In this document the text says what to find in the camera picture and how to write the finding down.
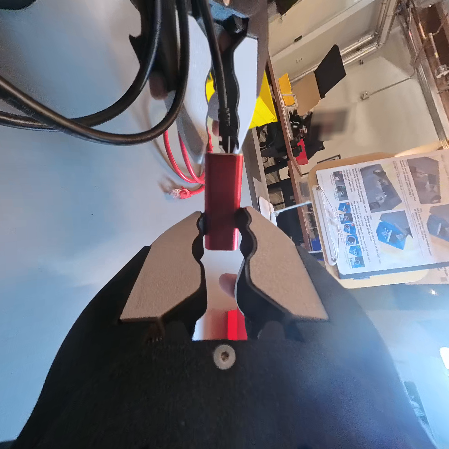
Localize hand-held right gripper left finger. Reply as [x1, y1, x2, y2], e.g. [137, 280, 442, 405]
[119, 210, 207, 325]

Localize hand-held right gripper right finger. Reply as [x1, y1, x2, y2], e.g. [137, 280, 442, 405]
[234, 206, 330, 325]

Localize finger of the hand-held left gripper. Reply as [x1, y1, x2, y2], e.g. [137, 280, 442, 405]
[164, 14, 213, 165]
[224, 34, 261, 156]

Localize red ethernet cable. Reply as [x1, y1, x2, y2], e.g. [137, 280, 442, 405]
[162, 129, 211, 201]

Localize red ethernet splitter box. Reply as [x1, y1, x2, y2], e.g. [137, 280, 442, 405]
[203, 152, 243, 251]

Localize black ethernet cable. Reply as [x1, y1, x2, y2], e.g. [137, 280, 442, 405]
[0, 0, 243, 155]

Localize person's left hand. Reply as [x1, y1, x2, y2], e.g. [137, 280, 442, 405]
[149, 72, 171, 101]

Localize person's right hand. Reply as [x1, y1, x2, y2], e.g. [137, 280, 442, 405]
[218, 273, 239, 299]

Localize yellow plastic bin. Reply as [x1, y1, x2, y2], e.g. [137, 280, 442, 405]
[205, 70, 278, 130]

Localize small orange bin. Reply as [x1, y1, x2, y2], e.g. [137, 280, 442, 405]
[278, 73, 299, 107]

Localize long brown table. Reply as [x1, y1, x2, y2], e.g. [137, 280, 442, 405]
[266, 58, 304, 177]

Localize brown board panel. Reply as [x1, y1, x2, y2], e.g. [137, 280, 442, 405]
[293, 72, 321, 116]

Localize red plastic bin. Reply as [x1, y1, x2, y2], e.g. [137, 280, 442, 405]
[202, 309, 248, 341]

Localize clear sheet clamp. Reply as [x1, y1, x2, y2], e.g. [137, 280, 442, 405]
[312, 185, 340, 266]

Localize black panel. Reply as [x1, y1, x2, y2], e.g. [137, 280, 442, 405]
[314, 44, 347, 99]

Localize printed instruction sheet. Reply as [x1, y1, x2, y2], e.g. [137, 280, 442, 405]
[316, 149, 449, 278]

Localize metal wall pipes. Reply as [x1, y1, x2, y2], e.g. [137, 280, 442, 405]
[291, 0, 397, 83]

